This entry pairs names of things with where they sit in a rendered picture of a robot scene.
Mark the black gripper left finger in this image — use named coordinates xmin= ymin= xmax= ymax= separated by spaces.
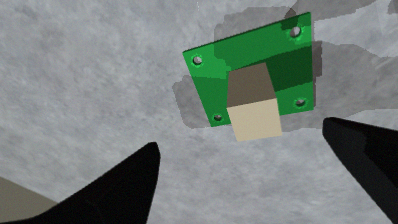
xmin=0 ymin=142 xmax=161 ymax=224

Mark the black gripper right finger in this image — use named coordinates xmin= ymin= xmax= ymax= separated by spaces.
xmin=322 ymin=117 xmax=398 ymax=224

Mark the green circuit board with tan handle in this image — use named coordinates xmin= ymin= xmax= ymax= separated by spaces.
xmin=182 ymin=12 xmax=314 ymax=142

